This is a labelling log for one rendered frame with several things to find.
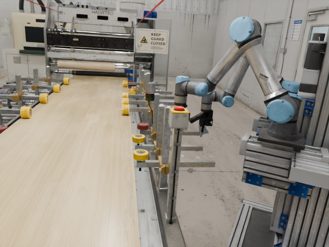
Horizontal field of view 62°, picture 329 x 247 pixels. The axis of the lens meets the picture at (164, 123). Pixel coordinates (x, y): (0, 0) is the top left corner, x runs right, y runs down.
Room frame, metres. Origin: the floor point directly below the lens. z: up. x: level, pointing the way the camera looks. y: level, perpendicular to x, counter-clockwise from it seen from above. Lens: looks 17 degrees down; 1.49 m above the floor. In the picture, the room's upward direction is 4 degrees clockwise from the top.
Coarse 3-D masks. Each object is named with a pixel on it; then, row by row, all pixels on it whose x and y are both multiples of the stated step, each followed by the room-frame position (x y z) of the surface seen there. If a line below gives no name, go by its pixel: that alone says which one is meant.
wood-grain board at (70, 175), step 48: (48, 96) 2.54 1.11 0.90; (96, 96) 2.69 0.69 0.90; (0, 144) 1.35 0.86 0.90; (48, 144) 1.39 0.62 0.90; (96, 144) 1.44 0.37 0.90; (0, 192) 0.90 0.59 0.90; (48, 192) 0.92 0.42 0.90; (96, 192) 0.95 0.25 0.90; (0, 240) 0.66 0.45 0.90; (48, 240) 0.67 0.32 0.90; (96, 240) 0.68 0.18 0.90
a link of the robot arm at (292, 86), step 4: (284, 80) 1.89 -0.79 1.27; (288, 80) 1.90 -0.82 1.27; (284, 84) 1.84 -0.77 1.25; (288, 84) 1.82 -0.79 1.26; (292, 84) 1.81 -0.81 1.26; (296, 84) 1.81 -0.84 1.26; (284, 88) 1.83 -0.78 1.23; (288, 88) 1.81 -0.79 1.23; (292, 88) 1.80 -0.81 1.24; (296, 88) 1.80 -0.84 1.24; (288, 92) 1.81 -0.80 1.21; (292, 92) 1.80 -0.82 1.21; (296, 92) 1.80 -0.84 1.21
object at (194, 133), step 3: (147, 129) 1.88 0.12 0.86; (141, 132) 1.84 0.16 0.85; (144, 132) 1.84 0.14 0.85; (147, 132) 1.85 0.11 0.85; (150, 132) 1.85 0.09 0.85; (171, 132) 1.88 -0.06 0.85; (183, 132) 1.89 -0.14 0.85; (186, 132) 1.89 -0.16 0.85; (189, 132) 1.90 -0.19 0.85; (192, 132) 1.90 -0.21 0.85; (195, 132) 1.90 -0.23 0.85; (198, 132) 1.91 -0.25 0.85; (195, 135) 1.90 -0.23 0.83; (198, 135) 1.91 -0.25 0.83
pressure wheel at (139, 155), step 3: (135, 150) 1.37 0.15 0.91; (138, 150) 1.38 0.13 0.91; (141, 150) 1.38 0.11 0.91; (144, 150) 1.38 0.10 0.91; (135, 153) 1.33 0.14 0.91; (138, 153) 1.33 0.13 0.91; (141, 153) 1.34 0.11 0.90; (144, 153) 1.34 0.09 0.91; (147, 153) 1.34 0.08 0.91; (135, 156) 1.33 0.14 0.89; (138, 156) 1.32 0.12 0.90; (141, 156) 1.32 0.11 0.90; (144, 156) 1.33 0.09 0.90; (147, 156) 1.34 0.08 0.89; (135, 159) 1.33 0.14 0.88; (138, 159) 1.32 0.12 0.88; (141, 159) 1.32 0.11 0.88; (144, 159) 1.33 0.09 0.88
